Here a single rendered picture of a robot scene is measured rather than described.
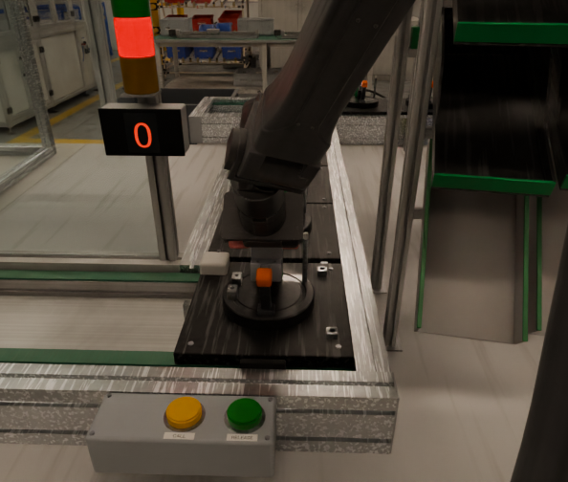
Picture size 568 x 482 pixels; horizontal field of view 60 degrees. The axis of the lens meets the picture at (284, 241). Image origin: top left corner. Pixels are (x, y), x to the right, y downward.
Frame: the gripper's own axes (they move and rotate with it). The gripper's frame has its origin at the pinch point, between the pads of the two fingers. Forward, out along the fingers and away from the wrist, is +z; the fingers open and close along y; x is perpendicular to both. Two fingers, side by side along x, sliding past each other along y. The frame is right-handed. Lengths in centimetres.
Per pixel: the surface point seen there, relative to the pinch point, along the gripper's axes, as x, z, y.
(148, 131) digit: -15.5, -4.1, 17.7
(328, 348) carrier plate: 15.0, 0.9, -8.6
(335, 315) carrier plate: 9.4, 5.8, -10.0
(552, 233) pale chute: -1.0, -0.9, -40.1
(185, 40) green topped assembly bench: -360, 351, 118
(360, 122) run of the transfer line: -79, 87, -27
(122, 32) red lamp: -24.6, -14.0, 19.5
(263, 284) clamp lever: 7.7, -4.4, 0.0
